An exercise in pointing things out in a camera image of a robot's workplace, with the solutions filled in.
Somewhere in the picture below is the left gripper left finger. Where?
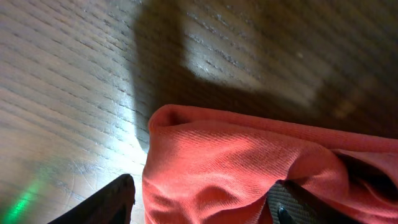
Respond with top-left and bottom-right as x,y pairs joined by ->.
49,174 -> 136,224

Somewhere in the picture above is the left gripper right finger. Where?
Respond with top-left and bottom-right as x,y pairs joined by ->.
266,180 -> 358,224

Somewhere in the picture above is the orange soccer t-shirt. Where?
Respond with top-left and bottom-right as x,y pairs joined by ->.
142,105 -> 397,223

